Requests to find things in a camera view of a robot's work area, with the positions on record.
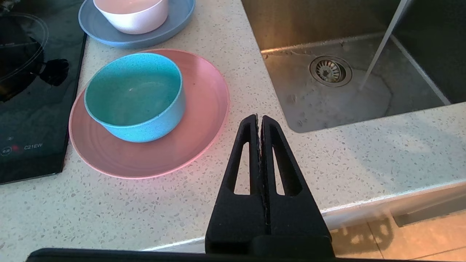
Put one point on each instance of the pink plate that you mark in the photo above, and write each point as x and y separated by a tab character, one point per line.
204	102

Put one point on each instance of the stainless steel sink basin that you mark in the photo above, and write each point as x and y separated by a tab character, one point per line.
327	105

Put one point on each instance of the running water stream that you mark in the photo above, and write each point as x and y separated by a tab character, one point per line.
382	43

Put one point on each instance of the pale pink bowl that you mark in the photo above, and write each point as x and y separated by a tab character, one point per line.
134	20

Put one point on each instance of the blue grey plate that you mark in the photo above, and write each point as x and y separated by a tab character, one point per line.
178	22

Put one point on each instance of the round metal drain strainer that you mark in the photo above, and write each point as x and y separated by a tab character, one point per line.
330	71

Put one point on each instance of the black induction cooktop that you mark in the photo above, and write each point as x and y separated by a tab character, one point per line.
32	123

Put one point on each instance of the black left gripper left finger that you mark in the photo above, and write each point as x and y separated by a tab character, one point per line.
236	222

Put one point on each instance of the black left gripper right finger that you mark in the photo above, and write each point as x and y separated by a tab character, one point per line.
298	222

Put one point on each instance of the teal bowl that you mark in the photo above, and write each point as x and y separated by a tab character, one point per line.
134	94

